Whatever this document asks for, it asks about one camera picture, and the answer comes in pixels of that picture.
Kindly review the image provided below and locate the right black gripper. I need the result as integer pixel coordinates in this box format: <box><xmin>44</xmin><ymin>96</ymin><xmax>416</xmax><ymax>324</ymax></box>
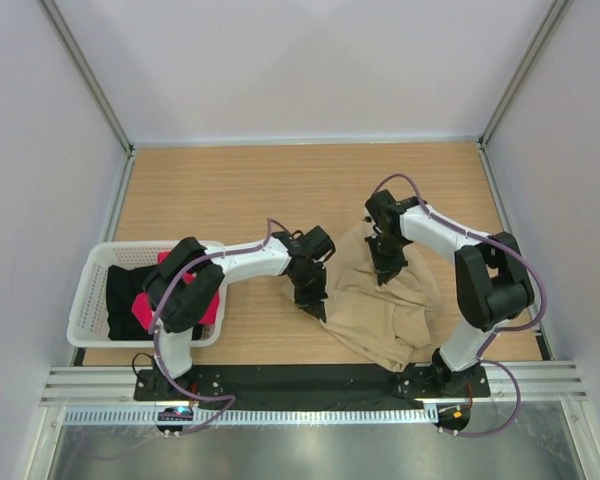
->
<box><xmin>364</xmin><ymin>232</ymin><xmax>408</xmax><ymax>285</ymax></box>

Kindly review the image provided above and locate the beige t shirt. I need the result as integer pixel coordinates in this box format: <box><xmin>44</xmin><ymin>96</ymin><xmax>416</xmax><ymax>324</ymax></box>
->
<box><xmin>301</xmin><ymin>222</ymin><xmax>443</xmax><ymax>372</ymax></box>

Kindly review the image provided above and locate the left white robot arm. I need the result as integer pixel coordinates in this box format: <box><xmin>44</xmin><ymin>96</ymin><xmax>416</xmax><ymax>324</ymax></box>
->
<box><xmin>134</xmin><ymin>227</ymin><xmax>336</xmax><ymax>401</ymax></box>

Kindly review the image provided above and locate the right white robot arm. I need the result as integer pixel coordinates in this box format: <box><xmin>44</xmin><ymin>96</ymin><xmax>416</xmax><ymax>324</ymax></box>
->
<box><xmin>365</xmin><ymin>190</ymin><xmax>535</xmax><ymax>396</ymax></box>

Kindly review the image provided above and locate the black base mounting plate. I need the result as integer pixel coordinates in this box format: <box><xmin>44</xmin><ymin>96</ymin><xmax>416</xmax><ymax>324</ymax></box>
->
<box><xmin>132</xmin><ymin>363</ymin><xmax>492</xmax><ymax>412</ymax></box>

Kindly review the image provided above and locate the pink t shirt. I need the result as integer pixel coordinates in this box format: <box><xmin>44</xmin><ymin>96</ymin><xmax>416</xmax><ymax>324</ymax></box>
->
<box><xmin>142</xmin><ymin>247</ymin><xmax>225</xmax><ymax>339</ymax></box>

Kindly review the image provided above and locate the black t shirt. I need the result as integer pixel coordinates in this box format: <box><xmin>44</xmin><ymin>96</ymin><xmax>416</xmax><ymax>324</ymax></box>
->
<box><xmin>104</xmin><ymin>264</ymin><xmax>204</xmax><ymax>342</ymax></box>

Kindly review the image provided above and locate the white plastic laundry basket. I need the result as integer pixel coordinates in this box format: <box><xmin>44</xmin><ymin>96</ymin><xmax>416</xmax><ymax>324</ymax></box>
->
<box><xmin>66</xmin><ymin>240</ymin><xmax>228</xmax><ymax>349</ymax></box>

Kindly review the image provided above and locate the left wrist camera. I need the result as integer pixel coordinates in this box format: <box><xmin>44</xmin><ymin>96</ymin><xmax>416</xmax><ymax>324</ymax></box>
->
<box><xmin>292</xmin><ymin>226</ymin><xmax>336</xmax><ymax>263</ymax></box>

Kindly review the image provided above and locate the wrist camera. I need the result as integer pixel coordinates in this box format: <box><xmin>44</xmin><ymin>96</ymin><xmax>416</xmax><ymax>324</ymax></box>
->
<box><xmin>292</xmin><ymin>226</ymin><xmax>336</xmax><ymax>263</ymax></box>
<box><xmin>364</xmin><ymin>189</ymin><xmax>396</xmax><ymax>222</ymax></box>

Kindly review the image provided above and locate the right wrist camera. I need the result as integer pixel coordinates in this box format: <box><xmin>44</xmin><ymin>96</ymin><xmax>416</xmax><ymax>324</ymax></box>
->
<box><xmin>364</xmin><ymin>189</ymin><xmax>396</xmax><ymax>222</ymax></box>

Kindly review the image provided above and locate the white slotted cable duct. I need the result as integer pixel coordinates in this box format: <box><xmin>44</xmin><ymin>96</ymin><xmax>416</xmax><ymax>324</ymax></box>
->
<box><xmin>63</xmin><ymin>405</ymin><xmax>438</xmax><ymax>428</ymax></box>

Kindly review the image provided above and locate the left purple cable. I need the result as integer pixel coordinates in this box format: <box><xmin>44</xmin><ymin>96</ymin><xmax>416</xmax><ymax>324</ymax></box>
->
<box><xmin>94</xmin><ymin>217</ymin><xmax>281</xmax><ymax>461</ymax></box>

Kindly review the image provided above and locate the purple cable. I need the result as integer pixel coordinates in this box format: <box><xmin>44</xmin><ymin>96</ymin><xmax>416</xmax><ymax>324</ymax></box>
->
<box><xmin>371</xmin><ymin>173</ymin><xmax>547</xmax><ymax>441</ymax></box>
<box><xmin>94</xmin><ymin>217</ymin><xmax>281</xmax><ymax>461</ymax></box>

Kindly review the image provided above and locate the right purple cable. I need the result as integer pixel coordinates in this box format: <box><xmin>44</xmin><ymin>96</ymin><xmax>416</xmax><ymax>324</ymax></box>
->
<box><xmin>371</xmin><ymin>173</ymin><xmax>547</xmax><ymax>441</ymax></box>

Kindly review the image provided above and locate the aluminium front rail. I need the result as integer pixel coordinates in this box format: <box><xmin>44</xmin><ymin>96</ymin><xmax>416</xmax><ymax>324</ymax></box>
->
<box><xmin>42</xmin><ymin>361</ymin><xmax>587</xmax><ymax>404</ymax></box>

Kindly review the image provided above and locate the right aluminium frame post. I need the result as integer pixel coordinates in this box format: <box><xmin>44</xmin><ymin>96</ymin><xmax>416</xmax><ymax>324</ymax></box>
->
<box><xmin>478</xmin><ymin>0</ymin><xmax>575</xmax><ymax>149</ymax></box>

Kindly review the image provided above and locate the aluminium frame post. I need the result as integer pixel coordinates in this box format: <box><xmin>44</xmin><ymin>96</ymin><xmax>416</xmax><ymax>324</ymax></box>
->
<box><xmin>38</xmin><ymin>0</ymin><xmax>134</xmax><ymax>153</ymax></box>
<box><xmin>478</xmin><ymin>0</ymin><xmax>575</xmax><ymax>149</ymax></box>

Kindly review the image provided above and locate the left aluminium frame post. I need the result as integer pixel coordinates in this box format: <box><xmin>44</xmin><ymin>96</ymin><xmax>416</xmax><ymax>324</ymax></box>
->
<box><xmin>38</xmin><ymin>0</ymin><xmax>134</xmax><ymax>153</ymax></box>

